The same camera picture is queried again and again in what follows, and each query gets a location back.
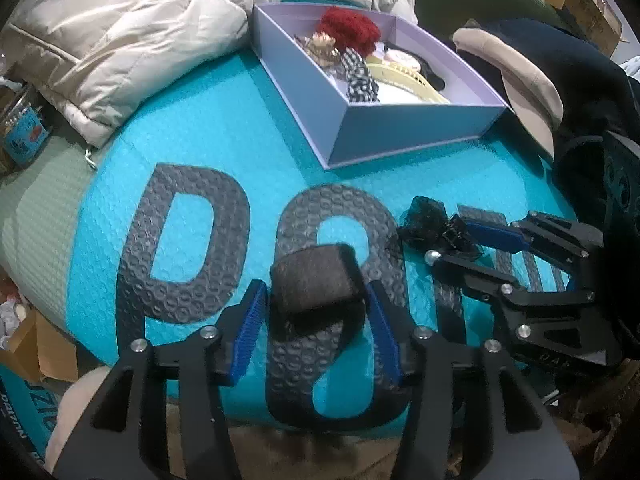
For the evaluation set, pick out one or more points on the jar with blue label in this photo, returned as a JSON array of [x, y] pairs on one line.
[[25, 135]]

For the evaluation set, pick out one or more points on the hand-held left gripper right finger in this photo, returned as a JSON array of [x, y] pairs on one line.
[[385, 330]]

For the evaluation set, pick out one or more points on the beige puffer jacket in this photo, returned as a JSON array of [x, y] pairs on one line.
[[125, 35]]

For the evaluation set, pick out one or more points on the black lace bow clip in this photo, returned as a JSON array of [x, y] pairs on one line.
[[425, 217]]

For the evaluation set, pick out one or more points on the yellow hair claw clip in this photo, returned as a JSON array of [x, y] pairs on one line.
[[400, 77]]

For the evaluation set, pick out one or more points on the beige cap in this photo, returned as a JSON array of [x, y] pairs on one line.
[[520, 80]]

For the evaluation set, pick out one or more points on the red fuzzy scrunchie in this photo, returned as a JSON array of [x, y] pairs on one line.
[[350, 27]]

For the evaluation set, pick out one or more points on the dark navy garment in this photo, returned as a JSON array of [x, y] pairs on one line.
[[575, 60]]

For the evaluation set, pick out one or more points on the crumpled white paper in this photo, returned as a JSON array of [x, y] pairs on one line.
[[10, 315]]

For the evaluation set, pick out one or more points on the teal printed mailer bag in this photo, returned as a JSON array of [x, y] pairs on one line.
[[20, 410]]

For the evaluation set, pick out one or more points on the doll hair clip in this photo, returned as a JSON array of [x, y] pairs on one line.
[[320, 47]]

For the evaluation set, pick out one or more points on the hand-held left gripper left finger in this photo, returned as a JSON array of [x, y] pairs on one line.
[[247, 330]]

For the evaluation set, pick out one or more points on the teal bubble mailer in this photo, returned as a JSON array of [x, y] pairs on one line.
[[225, 110]]

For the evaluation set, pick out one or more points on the black white checkered scrunchie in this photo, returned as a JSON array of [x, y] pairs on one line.
[[357, 77]]

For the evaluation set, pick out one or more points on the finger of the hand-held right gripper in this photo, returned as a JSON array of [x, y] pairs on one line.
[[470, 275], [495, 235]]

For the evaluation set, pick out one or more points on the pink round compact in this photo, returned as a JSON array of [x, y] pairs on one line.
[[400, 55]]

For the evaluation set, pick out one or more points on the beige fleece cloth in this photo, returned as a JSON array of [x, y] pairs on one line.
[[80, 395]]

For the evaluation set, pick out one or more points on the black hair claw clip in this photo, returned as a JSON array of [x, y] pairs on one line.
[[432, 77]]

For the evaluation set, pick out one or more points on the lavender cardboard box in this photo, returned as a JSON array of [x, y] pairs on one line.
[[400, 130]]

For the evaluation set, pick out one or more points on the dark brown fuzzy hair clip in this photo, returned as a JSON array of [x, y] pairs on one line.
[[315, 280]]

